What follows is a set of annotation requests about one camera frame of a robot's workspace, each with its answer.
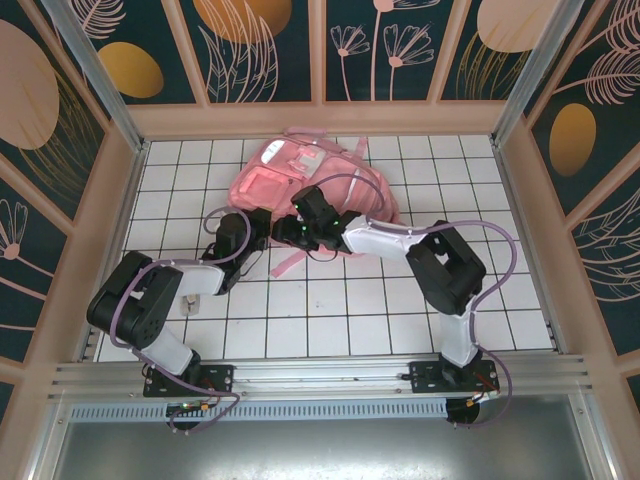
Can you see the pink student backpack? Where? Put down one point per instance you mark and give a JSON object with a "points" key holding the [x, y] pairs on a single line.
{"points": [[265, 185]]}

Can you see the small beige stationery packet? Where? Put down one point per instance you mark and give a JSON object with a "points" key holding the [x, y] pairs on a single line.
{"points": [[191, 306]]}

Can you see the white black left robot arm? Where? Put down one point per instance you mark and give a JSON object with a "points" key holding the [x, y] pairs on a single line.
{"points": [[150, 310]]}

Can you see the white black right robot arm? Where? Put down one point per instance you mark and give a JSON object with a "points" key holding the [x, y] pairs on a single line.
{"points": [[445, 280]]}

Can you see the grey metal sheet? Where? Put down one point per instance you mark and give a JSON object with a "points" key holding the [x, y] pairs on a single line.
{"points": [[320, 450]]}

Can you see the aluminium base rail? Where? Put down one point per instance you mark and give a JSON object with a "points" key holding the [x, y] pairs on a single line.
{"points": [[320, 375]]}

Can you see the wall panel with pink flowers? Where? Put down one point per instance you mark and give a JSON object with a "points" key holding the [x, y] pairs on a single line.
{"points": [[380, 50]]}

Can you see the wall panel orange disc leaves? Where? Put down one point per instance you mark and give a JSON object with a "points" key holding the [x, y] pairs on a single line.
{"points": [[240, 50]]}

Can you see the wall panel with orange oval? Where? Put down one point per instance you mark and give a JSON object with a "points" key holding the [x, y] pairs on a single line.
{"points": [[130, 70]]}

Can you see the aluminium frame post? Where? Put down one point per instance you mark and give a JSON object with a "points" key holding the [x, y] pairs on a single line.
{"points": [[530, 75], [106, 85]]}

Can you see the wall panel single flower outline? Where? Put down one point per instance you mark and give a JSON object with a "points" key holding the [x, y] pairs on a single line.
{"points": [[25, 260]]}

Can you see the wall panel pale disc leaves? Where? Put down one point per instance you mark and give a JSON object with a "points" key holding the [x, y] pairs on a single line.
{"points": [[480, 50]]}

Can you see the wall panel pale disc gold lines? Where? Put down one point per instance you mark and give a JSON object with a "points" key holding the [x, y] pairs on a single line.
{"points": [[30, 100]]}

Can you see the wall panel orange oval feather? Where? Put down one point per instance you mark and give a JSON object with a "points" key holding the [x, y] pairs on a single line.
{"points": [[590, 125]]}

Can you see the wall panel pink feather outlines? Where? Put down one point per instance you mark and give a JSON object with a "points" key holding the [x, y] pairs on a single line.
{"points": [[610, 270]]}

